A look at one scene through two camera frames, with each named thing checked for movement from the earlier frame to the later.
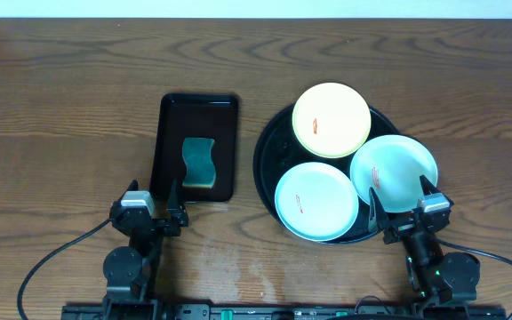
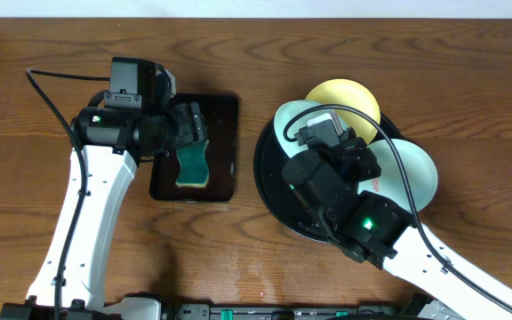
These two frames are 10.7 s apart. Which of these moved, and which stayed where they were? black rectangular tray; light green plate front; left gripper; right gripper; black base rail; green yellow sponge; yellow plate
Moved: left gripper; green yellow sponge; right gripper; yellow plate; light green plate front
Stayed: black base rail; black rectangular tray
